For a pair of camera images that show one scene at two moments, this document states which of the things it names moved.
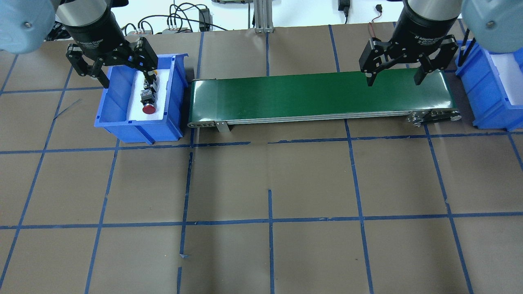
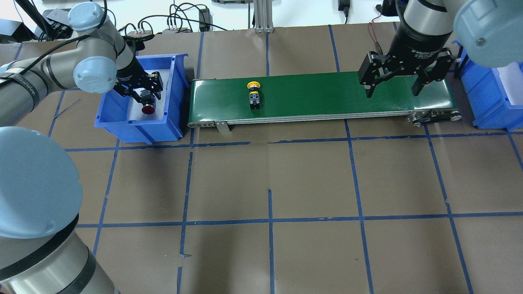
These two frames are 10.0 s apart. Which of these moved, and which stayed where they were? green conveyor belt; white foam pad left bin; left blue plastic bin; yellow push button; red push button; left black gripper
Moved: left black gripper; yellow push button
Stayed: white foam pad left bin; green conveyor belt; left blue plastic bin; red push button
